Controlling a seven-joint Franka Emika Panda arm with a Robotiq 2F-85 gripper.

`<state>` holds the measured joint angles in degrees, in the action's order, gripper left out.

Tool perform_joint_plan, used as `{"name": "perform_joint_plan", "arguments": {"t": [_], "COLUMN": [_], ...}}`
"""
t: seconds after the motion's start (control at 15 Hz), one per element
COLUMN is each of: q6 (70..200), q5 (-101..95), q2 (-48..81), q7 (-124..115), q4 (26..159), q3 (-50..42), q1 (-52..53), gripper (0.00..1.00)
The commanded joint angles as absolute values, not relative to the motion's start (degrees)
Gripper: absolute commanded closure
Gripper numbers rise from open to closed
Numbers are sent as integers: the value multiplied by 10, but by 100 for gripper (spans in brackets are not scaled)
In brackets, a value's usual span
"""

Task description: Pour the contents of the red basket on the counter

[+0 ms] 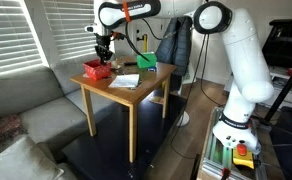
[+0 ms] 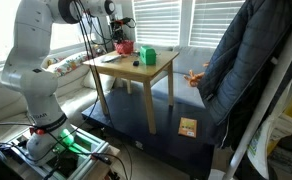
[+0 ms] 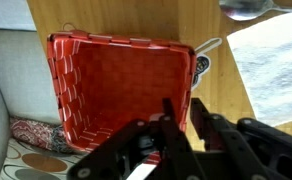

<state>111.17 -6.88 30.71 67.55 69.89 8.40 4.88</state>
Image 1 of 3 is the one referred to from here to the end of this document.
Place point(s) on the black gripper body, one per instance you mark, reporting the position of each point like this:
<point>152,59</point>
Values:
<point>103,42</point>

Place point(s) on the red woven basket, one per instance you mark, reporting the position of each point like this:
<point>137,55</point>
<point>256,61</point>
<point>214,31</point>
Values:
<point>96,70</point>

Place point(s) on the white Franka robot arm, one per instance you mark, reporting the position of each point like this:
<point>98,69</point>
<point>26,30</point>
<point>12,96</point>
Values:
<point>246,60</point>

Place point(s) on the black remote control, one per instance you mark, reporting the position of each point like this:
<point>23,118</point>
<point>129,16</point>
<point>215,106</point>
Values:
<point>130,63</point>

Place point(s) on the white paper sheet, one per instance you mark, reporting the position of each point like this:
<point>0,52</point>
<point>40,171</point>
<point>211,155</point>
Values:
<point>124,81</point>

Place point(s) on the narrow white window blind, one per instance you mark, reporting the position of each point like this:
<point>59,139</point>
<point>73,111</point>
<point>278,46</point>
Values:
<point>72,30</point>

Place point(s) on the green plastic box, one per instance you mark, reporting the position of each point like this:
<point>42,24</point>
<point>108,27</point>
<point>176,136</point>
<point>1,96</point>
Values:
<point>146,61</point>

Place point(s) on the wooden side table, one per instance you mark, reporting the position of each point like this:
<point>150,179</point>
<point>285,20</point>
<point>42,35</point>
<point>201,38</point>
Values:
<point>129,93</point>

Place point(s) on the small blue object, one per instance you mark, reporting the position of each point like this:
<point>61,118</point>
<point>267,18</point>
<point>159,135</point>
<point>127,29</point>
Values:
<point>152,69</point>

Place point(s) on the white door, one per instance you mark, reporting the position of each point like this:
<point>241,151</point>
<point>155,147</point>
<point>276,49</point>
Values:
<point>149,36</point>

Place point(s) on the dark padded jacket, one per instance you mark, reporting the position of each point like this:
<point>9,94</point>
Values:
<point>176,43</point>

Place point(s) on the grey sofa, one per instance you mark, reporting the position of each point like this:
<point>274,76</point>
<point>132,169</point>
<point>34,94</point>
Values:
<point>36,100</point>

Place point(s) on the black low coffee table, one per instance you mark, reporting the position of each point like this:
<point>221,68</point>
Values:
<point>112,146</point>

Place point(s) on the wide white window blind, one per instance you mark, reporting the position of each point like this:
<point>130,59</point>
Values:
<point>9,36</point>

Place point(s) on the white round floor base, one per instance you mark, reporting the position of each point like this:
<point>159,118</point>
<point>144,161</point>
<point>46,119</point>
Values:
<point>183,119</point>

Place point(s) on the red patterned cushion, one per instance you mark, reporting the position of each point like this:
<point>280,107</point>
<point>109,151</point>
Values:
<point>8,128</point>

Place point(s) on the grey throw pillow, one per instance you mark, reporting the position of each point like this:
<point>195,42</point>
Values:
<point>19,163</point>

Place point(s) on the yellow emergency stop box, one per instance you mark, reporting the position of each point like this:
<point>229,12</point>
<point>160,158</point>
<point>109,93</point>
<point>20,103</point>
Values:
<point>242,158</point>

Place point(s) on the black monitor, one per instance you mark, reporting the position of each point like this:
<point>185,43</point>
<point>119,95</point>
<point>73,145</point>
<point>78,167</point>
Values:
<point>282,43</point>

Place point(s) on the black stand leg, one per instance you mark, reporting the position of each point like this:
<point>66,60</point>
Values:
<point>286,90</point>

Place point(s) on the black bag teal logo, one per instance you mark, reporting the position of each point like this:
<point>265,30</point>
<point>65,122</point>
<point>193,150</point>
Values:
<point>291,143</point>

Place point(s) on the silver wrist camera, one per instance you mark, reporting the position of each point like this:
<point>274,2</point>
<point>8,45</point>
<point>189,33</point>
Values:
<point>90,28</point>

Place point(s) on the yellow upright post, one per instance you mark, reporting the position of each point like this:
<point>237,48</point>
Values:
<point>145,42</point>

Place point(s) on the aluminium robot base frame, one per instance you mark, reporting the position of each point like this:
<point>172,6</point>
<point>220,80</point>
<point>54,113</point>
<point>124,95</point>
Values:
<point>216,156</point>

